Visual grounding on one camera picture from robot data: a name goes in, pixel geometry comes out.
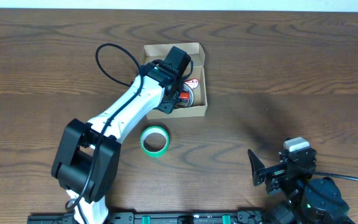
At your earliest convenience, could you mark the green tape roll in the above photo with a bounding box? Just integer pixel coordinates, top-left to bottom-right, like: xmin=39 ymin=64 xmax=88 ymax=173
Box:
xmin=139 ymin=126 xmax=170 ymax=158

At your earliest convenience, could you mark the cardboard box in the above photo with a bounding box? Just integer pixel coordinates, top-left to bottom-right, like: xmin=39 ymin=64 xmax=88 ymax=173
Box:
xmin=141 ymin=42 xmax=208 ymax=119

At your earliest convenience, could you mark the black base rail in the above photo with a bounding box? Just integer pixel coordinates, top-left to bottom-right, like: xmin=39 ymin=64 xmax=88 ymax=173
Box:
xmin=27 ymin=210 xmax=270 ymax=224

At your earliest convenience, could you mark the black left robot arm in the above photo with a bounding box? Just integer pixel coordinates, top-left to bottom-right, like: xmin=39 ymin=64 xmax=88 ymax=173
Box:
xmin=51 ymin=59 xmax=193 ymax=223

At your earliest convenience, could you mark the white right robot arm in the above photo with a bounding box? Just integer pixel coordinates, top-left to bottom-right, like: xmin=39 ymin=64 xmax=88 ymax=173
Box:
xmin=247 ymin=147 xmax=353 ymax=224

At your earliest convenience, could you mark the red utility knife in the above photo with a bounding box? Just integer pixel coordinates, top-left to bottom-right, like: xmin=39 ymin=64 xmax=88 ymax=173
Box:
xmin=185 ymin=78 xmax=200 ymax=90

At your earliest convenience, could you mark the red stapler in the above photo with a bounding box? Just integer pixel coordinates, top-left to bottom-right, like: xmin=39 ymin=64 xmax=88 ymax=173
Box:
xmin=179 ymin=91 xmax=190 ymax=101

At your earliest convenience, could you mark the white tape roll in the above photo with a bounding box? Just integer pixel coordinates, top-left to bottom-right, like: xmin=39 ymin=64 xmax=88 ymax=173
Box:
xmin=175 ymin=84 xmax=195 ymax=108

